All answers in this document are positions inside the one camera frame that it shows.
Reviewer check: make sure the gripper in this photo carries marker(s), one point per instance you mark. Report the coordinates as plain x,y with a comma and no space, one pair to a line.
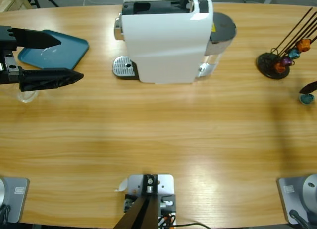
6,38

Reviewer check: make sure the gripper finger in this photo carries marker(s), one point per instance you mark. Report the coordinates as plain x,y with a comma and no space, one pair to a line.
309,89

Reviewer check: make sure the large teal coffee capsule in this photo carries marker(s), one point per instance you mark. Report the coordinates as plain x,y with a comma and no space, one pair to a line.
307,99

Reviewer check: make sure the clear drinking glass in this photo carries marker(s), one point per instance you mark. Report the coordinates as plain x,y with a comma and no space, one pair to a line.
27,98

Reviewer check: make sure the white capsule coffee machine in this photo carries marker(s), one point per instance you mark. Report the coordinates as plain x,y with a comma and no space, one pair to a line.
163,45

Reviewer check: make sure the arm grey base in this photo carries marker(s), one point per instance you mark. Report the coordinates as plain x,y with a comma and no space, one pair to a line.
297,194
17,201

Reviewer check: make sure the purple coffee capsule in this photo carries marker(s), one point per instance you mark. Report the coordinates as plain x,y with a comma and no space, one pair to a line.
286,61

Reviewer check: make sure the orange coffee capsule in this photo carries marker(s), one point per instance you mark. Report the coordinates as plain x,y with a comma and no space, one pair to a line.
280,68
303,45

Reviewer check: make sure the small teal coffee capsule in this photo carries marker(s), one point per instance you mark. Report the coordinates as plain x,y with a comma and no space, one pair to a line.
294,54

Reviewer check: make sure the teal plastic tray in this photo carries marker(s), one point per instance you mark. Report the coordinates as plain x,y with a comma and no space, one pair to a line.
67,53

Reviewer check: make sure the black capsule holder stand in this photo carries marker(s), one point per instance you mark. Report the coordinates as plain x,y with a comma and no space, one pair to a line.
267,63

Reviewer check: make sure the black chair legs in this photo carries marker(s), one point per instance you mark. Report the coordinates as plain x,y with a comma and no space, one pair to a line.
49,1

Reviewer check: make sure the clear water tank grey lid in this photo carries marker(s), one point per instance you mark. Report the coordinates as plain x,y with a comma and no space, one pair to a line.
223,25

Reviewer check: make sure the white paper tag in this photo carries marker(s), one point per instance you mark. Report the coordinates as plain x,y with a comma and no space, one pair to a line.
122,185

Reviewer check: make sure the white camera mount dark post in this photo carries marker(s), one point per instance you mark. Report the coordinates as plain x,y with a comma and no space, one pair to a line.
164,187

